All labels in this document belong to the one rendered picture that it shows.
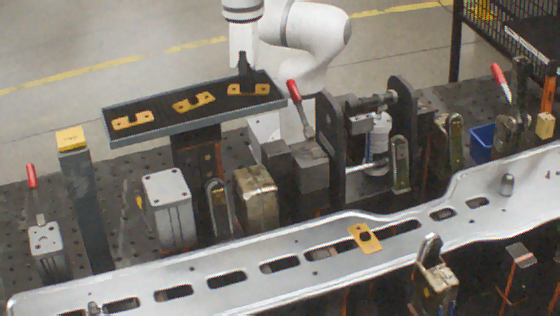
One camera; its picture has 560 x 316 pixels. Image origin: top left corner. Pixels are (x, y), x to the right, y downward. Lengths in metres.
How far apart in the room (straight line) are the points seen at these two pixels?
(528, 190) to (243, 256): 0.62
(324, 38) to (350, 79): 2.13
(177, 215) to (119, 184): 0.74
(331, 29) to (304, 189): 0.42
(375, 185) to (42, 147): 2.30
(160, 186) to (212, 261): 0.17
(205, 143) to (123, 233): 0.50
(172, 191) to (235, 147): 0.82
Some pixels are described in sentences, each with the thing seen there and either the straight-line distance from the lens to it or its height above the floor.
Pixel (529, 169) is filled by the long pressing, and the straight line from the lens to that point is 1.66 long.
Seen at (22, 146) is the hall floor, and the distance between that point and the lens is 3.70.
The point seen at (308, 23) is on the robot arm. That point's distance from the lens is 1.75.
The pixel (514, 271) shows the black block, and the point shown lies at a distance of 1.45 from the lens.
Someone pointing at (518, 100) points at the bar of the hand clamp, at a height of 1.12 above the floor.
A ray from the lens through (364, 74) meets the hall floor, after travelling 3.91.
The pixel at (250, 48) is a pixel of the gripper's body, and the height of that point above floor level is 1.28.
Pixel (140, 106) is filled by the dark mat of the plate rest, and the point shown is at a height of 1.16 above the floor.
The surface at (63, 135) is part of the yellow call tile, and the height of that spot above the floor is 1.16.
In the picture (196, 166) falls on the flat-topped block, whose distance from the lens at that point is 1.57.
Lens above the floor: 1.97
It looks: 36 degrees down
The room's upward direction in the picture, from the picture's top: 3 degrees counter-clockwise
